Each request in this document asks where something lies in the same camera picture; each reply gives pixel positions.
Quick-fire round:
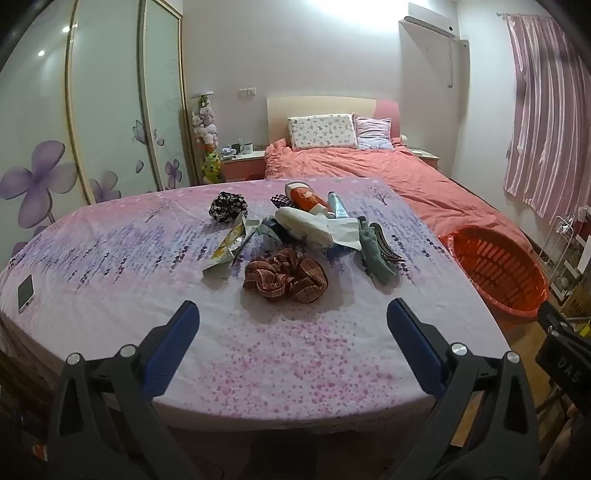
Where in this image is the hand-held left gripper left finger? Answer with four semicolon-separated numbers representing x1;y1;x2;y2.
47;300;201;480

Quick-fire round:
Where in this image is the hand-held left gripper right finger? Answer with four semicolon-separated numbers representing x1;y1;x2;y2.
386;298;540;480

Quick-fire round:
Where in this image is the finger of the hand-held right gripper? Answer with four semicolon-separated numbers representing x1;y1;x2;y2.
536;300;575;335

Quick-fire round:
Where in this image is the orange plastic basket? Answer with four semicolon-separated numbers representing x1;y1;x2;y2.
450;226;550;330

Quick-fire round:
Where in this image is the green cloth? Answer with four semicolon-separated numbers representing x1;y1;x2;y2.
358;222;399;283

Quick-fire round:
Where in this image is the yellow snack wrapper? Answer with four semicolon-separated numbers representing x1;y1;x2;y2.
202;216;259;280

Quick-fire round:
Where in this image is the black hair claw clip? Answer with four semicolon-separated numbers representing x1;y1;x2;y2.
369;222;407;265

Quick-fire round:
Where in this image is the brown plaid scrunchie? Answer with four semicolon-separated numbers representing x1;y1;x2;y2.
243;248;329;304

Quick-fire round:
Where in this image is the white tissue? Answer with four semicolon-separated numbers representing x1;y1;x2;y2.
323;217;363;251

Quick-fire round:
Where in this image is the black floral scrunchie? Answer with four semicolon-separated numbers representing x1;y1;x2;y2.
209;191;249;225

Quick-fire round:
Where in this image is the teal plastic wrapper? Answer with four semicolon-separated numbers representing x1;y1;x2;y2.
257;218;296;245

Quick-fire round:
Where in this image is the light blue tube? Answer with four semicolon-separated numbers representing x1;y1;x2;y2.
327;191;350;219

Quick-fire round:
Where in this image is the white plastic packet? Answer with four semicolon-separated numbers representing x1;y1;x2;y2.
274;207;333;241

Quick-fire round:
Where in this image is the orange instant noodle cup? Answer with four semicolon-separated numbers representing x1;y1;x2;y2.
284;181;331;217

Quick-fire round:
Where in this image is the brown paper bag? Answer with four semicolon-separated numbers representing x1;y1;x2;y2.
564;281;591;321

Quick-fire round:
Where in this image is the pink floral tablecloth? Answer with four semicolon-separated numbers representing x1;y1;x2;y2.
0;178;511;432

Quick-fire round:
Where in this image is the white smartphone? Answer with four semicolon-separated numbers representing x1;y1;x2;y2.
17;274;35;313

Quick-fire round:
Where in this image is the bed with coral duvet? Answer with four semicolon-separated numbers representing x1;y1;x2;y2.
263;137;532;259

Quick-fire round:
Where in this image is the green yellow plush toy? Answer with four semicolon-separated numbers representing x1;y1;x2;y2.
202;150;225;185

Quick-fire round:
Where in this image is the pink nightstand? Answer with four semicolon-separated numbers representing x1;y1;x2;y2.
409;148;441;171
221;151;267;182

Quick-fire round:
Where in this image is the pink striped curtain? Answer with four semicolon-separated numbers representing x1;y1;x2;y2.
503;14;591;217

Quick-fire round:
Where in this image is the stack of plush toys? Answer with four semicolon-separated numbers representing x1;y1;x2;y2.
191;95;220;151

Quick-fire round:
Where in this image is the purple striped pillow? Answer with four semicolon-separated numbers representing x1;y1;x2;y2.
353;115;394;151

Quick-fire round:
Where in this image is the white floral pillow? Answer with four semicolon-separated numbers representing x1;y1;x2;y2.
287;114;358;151

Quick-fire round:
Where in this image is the flower print sliding wardrobe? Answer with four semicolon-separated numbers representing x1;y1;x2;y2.
0;0;197;259

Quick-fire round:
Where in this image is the cream and pink headboard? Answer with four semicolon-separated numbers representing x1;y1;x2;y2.
266;95;402;148

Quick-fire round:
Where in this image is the white air conditioner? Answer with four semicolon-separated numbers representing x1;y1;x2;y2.
404;2;458;35

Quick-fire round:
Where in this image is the white wire rack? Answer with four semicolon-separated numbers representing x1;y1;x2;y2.
542;215;591;301

